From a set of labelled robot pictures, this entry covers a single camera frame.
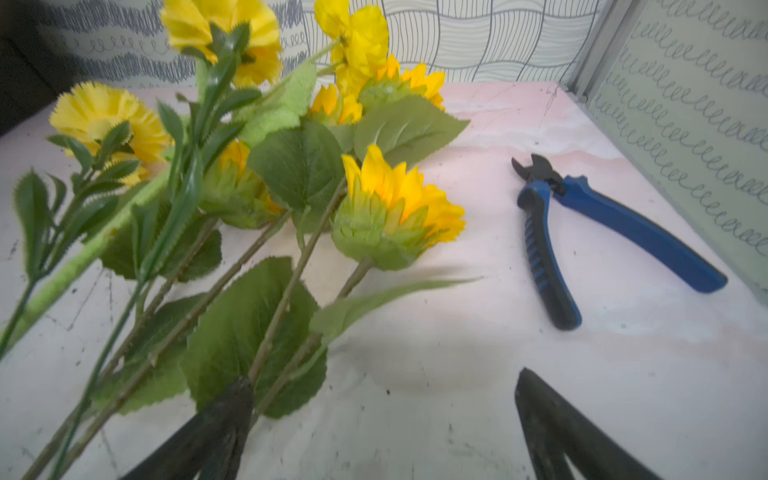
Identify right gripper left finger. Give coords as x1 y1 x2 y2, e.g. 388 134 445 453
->
124 377 254 479

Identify double sunflower stem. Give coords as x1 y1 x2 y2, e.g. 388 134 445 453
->
247 56 468 297

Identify black plastic toolbox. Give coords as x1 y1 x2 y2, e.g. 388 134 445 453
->
1 1 69 134

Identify yellow poppy flower stem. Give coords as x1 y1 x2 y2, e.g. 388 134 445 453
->
6 1 389 353

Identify sunflower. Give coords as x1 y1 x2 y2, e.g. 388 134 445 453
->
180 145 465 419
25 141 282 479

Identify yellow carnation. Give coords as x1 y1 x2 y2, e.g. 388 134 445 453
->
50 1 281 302
1 81 171 353

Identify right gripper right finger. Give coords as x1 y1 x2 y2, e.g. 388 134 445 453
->
515 368 658 479

